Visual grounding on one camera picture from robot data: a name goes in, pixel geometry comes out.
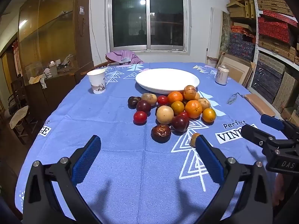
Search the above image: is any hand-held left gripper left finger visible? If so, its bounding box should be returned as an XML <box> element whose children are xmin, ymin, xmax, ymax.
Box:
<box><xmin>22</xmin><ymin>135</ymin><xmax>101</xmax><ymax>224</ymax></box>

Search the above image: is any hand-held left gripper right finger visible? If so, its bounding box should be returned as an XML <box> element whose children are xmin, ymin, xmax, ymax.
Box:
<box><xmin>195</xmin><ymin>134</ymin><xmax>274</xmax><ymax>224</ymax></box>

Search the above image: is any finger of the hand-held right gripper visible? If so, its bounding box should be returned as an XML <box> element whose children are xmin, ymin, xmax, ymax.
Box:
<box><xmin>241</xmin><ymin>124</ymin><xmax>276</xmax><ymax>148</ymax></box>
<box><xmin>260</xmin><ymin>114</ymin><xmax>299</xmax><ymax>140</ymax></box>

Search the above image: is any small yellow pepino melon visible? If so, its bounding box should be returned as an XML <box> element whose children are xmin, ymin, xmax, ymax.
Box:
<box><xmin>190</xmin><ymin>133</ymin><xmax>201</xmax><ymax>148</ymax></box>

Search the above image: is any yellow-orange mandarin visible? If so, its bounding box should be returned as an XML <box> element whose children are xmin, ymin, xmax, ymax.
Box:
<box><xmin>202</xmin><ymin>108</ymin><xmax>216</xmax><ymax>123</ymax></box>

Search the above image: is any dark red plum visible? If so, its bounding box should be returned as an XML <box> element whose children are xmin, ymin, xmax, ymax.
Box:
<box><xmin>171</xmin><ymin>115</ymin><xmax>190</xmax><ymax>133</ymax></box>
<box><xmin>136</xmin><ymin>100</ymin><xmax>152</xmax><ymax>113</ymax></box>

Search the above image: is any orange mandarin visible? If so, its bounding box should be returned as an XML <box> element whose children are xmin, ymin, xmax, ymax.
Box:
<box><xmin>167</xmin><ymin>91</ymin><xmax>184</xmax><ymax>105</ymax></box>
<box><xmin>184</xmin><ymin>100</ymin><xmax>203</xmax><ymax>119</ymax></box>

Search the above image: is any tan striped pepino melon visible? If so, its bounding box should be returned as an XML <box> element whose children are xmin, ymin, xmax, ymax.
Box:
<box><xmin>183</xmin><ymin>85</ymin><xmax>197</xmax><ymax>101</ymax></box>
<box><xmin>198</xmin><ymin>97</ymin><xmax>211</xmax><ymax>111</ymax></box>

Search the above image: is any yellow-green mandarin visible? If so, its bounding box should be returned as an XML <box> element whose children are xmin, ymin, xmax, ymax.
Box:
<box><xmin>171</xmin><ymin>101</ymin><xmax>185</xmax><ymax>115</ymax></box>

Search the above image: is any large pale pepino melon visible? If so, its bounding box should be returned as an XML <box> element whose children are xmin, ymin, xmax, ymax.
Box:
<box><xmin>156</xmin><ymin>106</ymin><xmax>175</xmax><ymax>125</ymax></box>

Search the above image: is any white plate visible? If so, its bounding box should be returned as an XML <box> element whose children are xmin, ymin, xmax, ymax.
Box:
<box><xmin>135</xmin><ymin>68</ymin><xmax>200</xmax><ymax>95</ymax></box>

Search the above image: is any brown leather pouch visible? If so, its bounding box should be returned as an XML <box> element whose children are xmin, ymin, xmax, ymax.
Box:
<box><xmin>244</xmin><ymin>94</ymin><xmax>276</xmax><ymax>117</ymax></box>

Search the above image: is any white drink can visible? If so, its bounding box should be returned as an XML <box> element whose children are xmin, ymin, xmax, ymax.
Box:
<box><xmin>215</xmin><ymin>65</ymin><xmax>230</xmax><ymax>85</ymax></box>

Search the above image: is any low wooden cabinet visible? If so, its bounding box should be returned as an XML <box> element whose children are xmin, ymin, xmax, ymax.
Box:
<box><xmin>24</xmin><ymin>68</ymin><xmax>80</xmax><ymax>122</ymax></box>

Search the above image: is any pale cloth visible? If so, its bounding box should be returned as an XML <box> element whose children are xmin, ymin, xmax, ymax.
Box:
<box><xmin>9</xmin><ymin>105</ymin><xmax>30</xmax><ymax>129</ymax></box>

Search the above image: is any white paper cup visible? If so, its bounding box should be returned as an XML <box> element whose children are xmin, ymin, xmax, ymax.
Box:
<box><xmin>87</xmin><ymin>69</ymin><xmax>106</xmax><ymax>94</ymax></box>

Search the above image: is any grey rag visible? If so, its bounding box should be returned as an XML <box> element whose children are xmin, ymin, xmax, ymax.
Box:
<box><xmin>40</xmin><ymin>68</ymin><xmax>53</xmax><ymax>89</ymax></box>

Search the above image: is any shelf of patterned boxes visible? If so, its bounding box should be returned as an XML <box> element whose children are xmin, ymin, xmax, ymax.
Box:
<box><xmin>225</xmin><ymin>0</ymin><xmax>299</xmax><ymax>122</ymax></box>

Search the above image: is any white metal shelf rack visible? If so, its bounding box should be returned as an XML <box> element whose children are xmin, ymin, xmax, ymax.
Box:
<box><xmin>248</xmin><ymin>0</ymin><xmax>299</xmax><ymax>94</ymax></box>

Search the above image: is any white panel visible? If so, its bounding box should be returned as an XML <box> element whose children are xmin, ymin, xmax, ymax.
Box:
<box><xmin>208</xmin><ymin>7</ymin><xmax>222</xmax><ymax>67</ymax></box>

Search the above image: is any green textured panel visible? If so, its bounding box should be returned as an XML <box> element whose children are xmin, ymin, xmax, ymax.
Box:
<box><xmin>220</xmin><ymin>11</ymin><xmax>232</xmax><ymax>56</ymax></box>

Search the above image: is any wooden armchair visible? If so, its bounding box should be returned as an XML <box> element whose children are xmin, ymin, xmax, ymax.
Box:
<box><xmin>81</xmin><ymin>61</ymin><xmax>119</xmax><ymax>75</ymax></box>

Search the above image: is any dark wooden chair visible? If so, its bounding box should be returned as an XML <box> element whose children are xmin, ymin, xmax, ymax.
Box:
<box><xmin>8</xmin><ymin>77</ymin><xmax>38</xmax><ymax>145</ymax></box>

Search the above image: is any purple cloth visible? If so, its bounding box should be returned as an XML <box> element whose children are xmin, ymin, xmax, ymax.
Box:
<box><xmin>105</xmin><ymin>50</ymin><xmax>144</xmax><ymax>65</ymax></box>

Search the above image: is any tall wooden glass cabinet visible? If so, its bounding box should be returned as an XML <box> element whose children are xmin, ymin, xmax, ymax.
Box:
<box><xmin>17</xmin><ymin>0</ymin><xmax>94</xmax><ymax>77</ymax></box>

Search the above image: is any sliding glass window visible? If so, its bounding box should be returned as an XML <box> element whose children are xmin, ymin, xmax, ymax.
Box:
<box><xmin>104</xmin><ymin>0</ymin><xmax>192</xmax><ymax>56</ymax></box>

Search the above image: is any grey tassel keychain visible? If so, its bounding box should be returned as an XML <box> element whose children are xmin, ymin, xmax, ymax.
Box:
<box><xmin>225</xmin><ymin>92</ymin><xmax>245</xmax><ymax>105</ymax></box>

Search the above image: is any wooden picture frame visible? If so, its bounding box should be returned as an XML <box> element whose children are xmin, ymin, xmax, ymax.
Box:
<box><xmin>218</xmin><ymin>52</ymin><xmax>253</xmax><ymax>85</ymax></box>

